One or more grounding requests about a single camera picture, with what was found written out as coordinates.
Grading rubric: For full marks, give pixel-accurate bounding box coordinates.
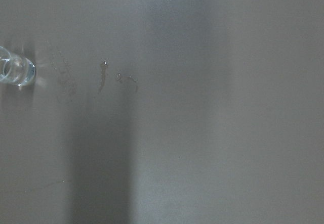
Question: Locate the clear glass measuring beaker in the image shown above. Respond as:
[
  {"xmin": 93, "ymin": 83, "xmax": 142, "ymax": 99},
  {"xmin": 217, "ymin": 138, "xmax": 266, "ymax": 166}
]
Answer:
[{"xmin": 1, "ymin": 47, "xmax": 36, "ymax": 86}]

